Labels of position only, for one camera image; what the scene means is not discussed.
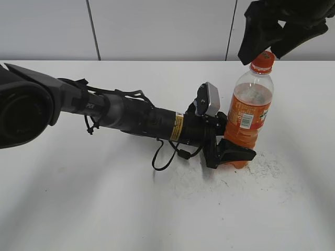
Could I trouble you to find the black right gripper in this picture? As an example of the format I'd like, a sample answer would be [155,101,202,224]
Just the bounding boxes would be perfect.
[238,0,334,65]

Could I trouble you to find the orange drink plastic bottle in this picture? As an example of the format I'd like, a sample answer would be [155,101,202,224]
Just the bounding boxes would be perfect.
[224,69,275,169]

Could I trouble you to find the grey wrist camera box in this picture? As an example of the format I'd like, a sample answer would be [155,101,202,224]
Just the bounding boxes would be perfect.
[194,82,220,117]

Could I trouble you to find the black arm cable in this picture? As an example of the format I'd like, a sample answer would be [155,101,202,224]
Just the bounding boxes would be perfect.
[151,140,204,172]

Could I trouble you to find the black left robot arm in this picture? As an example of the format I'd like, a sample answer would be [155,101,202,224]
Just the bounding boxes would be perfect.
[1,63,256,168]

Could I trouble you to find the orange bottle cap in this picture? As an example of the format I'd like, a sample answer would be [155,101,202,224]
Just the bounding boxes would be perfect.
[250,51,275,74]

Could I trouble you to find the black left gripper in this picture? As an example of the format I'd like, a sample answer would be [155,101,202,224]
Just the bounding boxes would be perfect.
[182,104,256,169]

